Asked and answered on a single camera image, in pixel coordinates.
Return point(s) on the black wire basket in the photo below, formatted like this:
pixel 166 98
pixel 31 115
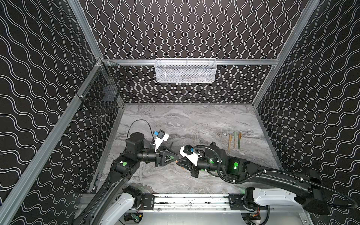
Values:
pixel 102 95

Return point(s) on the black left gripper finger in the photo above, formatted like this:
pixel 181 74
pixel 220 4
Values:
pixel 167 161
pixel 169 154

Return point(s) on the aluminium corner frame post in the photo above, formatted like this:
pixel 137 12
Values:
pixel 86 28
pixel 289 44

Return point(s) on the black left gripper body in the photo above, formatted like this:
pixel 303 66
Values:
pixel 159 158

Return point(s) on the green capped pen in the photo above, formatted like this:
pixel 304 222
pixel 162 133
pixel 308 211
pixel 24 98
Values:
pixel 239 140

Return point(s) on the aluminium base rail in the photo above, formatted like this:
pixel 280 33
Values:
pixel 194 202

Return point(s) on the aluminium horizontal rail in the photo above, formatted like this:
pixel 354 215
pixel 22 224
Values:
pixel 219 62
pixel 26 181

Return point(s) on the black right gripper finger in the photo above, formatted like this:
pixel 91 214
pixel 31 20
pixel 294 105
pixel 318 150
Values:
pixel 188 168
pixel 184 162

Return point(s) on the white wire mesh basket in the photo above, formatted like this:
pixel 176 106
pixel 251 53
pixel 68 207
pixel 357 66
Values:
pixel 185 72

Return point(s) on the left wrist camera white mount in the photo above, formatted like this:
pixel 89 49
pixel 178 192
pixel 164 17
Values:
pixel 161 136

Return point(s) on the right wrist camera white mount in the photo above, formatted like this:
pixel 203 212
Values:
pixel 189 152

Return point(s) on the aluminium corner frame post left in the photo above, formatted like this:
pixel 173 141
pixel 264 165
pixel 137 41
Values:
pixel 86 28

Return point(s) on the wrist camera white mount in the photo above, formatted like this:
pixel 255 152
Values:
pixel 189 152
pixel 161 136

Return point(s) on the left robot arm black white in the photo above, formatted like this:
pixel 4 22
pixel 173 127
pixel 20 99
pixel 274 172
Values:
pixel 114 199

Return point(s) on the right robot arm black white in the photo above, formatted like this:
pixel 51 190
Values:
pixel 308 189

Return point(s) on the aluminium back horizontal rail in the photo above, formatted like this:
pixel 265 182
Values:
pixel 219 62

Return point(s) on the aluminium corner frame post right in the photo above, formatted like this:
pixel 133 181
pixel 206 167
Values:
pixel 289 44

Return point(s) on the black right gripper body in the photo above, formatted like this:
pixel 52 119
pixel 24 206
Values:
pixel 192 166

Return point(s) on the aluminium left horizontal rail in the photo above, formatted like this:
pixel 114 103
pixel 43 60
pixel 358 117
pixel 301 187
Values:
pixel 26 181

